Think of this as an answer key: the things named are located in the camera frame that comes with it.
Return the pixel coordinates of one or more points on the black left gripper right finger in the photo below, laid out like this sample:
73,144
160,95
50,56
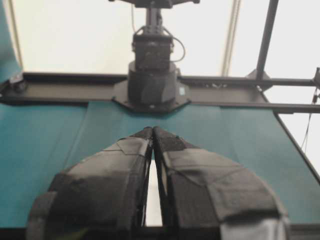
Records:
206,196

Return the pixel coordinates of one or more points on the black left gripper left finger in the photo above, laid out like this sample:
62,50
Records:
103,197

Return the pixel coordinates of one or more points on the black metal frame rail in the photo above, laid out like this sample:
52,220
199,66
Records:
80,89

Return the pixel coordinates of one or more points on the black vertical frame post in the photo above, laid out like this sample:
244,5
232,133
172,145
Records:
258,74

